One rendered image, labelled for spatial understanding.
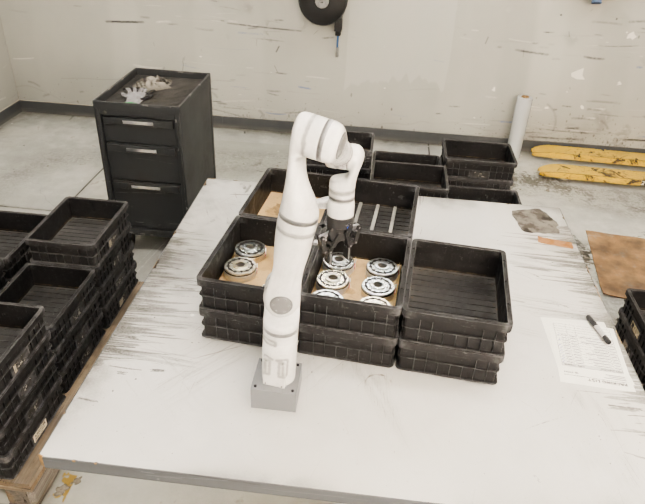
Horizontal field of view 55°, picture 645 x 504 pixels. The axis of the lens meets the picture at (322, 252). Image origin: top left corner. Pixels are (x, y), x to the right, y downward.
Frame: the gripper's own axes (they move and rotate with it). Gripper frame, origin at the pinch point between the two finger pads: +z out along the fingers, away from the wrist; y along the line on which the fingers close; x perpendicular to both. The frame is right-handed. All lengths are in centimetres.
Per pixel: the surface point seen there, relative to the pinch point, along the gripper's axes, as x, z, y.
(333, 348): -8.6, 25.9, -5.9
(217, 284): 15.0, 8.0, -31.2
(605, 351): -50, 30, 70
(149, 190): 178, 59, 3
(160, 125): 172, 21, 11
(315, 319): -4.5, 16.1, -9.9
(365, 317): -14.5, 12.6, 0.3
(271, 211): 60, 18, 12
